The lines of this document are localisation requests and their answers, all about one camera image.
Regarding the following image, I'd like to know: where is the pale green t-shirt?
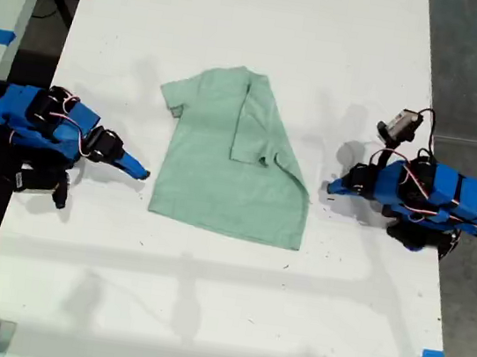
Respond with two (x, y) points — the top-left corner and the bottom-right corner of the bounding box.
(140, 55), (330, 252)

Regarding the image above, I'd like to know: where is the grey black camera box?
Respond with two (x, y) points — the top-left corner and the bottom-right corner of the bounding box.
(375, 105), (426, 147)

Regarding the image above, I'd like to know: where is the black camera stalk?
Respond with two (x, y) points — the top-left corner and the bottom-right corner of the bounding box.
(367, 136), (403, 171)
(49, 172), (73, 211)

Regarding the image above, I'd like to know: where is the black camera cable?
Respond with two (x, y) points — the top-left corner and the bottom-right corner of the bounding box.
(412, 106), (441, 159)

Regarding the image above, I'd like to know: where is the metal plate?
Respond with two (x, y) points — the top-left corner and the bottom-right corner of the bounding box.
(0, 318), (19, 354)

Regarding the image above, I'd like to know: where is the black camera box white label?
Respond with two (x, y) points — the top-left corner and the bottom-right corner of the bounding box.
(11, 164), (65, 200)

